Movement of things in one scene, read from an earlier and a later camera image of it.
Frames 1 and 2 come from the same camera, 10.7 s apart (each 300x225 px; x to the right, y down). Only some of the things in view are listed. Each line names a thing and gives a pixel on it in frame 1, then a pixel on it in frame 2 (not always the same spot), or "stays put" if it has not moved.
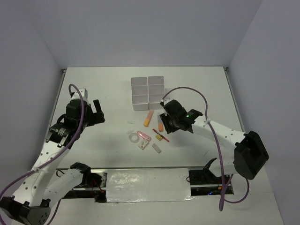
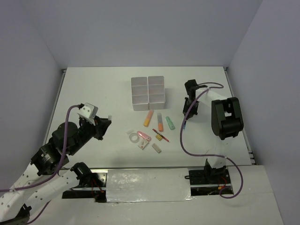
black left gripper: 96,117 -> 102,125
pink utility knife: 144,136 stays put
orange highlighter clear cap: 160,124 stays put
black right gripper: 164,117 -> 192,113
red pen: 161,135 stays put
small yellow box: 158,137 stays put
